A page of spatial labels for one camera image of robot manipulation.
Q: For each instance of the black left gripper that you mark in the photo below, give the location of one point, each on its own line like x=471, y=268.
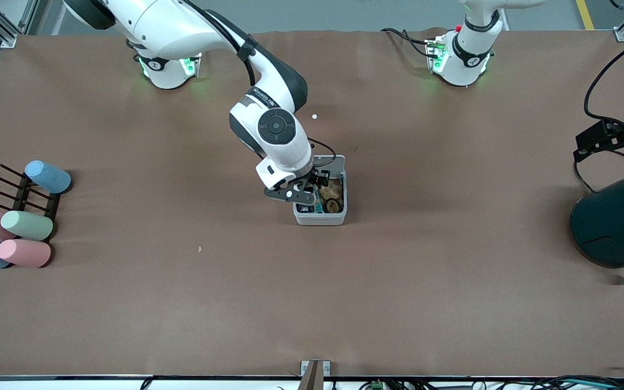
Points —
x=609, y=133

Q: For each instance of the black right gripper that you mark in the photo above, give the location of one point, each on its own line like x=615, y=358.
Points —
x=318, y=179

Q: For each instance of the grey square trash bin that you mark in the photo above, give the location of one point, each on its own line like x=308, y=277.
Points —
x=323, y=219

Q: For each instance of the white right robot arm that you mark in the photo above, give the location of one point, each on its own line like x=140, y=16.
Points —
x=182, y=27

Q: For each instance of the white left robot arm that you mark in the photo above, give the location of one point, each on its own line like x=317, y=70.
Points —
x=466, y=54

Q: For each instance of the left arm base connector plate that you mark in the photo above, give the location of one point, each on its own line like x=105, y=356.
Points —
x=435, y=54

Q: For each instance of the right arm base connector plate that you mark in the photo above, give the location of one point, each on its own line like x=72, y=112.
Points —
x=193, y=64

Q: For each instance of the teal wrapper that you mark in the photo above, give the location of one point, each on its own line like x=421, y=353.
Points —
x=319, y=207

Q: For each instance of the brown crumpled wrapper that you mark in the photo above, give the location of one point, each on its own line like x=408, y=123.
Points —
x=333, y=188

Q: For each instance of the dark teal round appliance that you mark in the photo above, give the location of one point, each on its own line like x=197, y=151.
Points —
x=615, y=222

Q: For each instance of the blue cup on rack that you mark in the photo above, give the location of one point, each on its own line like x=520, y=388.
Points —
x=49, y=177

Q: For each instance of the green cup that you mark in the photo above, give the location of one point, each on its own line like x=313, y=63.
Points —
x=26, y=225

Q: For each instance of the black cup rack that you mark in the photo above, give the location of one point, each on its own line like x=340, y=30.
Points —
x=21, y=201

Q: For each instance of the metal table edge bracket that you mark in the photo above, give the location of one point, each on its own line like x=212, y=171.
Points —
x=315, y=371

